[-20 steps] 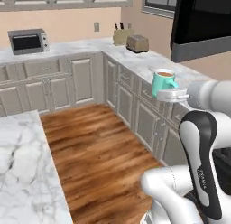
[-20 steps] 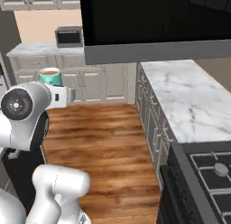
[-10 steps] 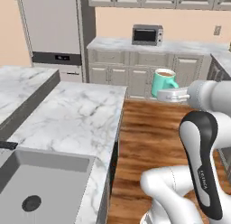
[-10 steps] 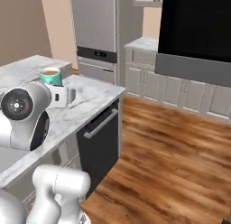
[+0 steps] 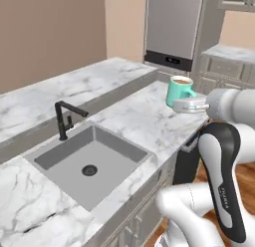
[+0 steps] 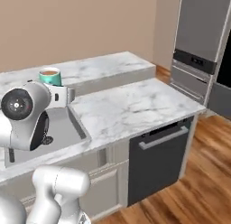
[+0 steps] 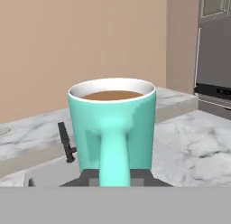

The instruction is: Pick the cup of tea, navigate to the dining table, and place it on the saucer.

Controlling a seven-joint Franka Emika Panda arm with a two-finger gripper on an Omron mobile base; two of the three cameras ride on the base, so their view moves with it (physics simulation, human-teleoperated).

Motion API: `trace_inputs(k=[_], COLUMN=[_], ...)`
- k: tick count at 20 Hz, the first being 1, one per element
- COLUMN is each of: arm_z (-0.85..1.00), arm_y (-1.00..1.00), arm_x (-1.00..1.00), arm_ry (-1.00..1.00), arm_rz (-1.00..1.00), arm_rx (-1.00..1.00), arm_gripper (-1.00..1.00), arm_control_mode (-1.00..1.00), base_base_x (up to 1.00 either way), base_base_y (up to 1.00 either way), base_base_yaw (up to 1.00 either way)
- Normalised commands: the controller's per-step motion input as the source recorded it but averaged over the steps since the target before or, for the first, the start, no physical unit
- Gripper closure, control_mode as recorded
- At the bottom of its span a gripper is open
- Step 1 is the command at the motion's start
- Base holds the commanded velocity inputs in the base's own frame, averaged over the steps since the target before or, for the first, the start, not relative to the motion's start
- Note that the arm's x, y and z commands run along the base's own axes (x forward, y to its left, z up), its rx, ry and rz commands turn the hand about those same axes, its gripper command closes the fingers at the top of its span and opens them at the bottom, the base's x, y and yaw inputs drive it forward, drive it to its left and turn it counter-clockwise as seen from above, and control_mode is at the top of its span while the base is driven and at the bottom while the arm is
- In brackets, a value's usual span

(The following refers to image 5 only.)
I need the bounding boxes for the grey sink basin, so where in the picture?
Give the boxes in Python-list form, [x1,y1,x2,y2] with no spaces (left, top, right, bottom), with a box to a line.
[24,123,155,212]

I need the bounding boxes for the grey cupboards under sink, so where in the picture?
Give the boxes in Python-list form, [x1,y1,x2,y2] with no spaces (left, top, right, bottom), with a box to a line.
[99,153,179,247]

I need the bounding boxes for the teal cup of tea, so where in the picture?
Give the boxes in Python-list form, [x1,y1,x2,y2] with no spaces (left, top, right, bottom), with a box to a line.
[165,75,198,109]

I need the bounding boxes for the black sink tap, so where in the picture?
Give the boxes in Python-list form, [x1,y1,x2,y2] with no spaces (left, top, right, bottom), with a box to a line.
[54,100,91,141]

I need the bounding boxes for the grey base cupboards with worktop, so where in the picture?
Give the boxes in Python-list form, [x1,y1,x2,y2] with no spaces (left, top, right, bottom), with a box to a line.
[193,43,255,97]

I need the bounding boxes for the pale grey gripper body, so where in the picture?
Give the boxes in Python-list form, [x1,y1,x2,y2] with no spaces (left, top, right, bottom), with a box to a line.
[172,96,211,115]

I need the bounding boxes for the grey fridge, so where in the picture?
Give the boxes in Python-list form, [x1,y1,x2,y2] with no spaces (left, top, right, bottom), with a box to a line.
[142,0,227,74]

